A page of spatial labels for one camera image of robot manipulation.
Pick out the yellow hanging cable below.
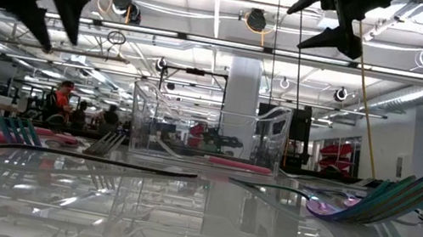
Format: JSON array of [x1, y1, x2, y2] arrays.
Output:
[[331, 20, 402, 180]]

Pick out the red storage bin shelf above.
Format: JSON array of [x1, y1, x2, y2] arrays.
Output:
[[316, 139, 357, 177]]

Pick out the white building column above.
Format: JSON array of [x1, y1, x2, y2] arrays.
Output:
[[215, 55, 266, 160]]

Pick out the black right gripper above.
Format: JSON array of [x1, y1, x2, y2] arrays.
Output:
[[280, 0, 401, 66]]

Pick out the clear plastic bin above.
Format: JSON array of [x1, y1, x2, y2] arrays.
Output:
[[122, 78, 296, 179]]

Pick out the thin black hanging cable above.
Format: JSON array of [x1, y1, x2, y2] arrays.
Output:
[[280, 0, 319, 108]]

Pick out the black ceiling cable reel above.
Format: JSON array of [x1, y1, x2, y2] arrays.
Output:
[[108, 0, 145, 25], [243, 7, 270, 34], [153, 56, 169, 73], [332, 85, 350, 104]]

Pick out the black background rig frame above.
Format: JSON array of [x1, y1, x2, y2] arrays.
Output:
[[156, 62, 230, 111]]

